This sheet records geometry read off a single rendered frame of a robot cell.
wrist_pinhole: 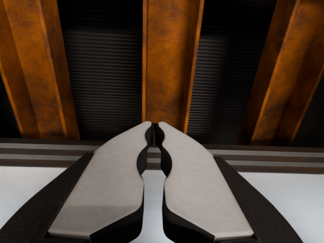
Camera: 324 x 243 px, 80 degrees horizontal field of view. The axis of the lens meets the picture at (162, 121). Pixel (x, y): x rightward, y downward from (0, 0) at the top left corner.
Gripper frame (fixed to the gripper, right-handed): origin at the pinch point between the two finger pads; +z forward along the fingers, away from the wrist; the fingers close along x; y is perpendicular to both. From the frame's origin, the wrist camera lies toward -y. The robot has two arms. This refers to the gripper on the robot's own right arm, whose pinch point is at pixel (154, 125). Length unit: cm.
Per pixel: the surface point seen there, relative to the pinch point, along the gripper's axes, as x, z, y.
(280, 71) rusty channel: 21.9, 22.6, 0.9
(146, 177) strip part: -0.7, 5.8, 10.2
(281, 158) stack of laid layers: 15.9, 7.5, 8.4
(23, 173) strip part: -14.4, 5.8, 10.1
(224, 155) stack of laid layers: 8.9, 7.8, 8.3
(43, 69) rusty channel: -19.0, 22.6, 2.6
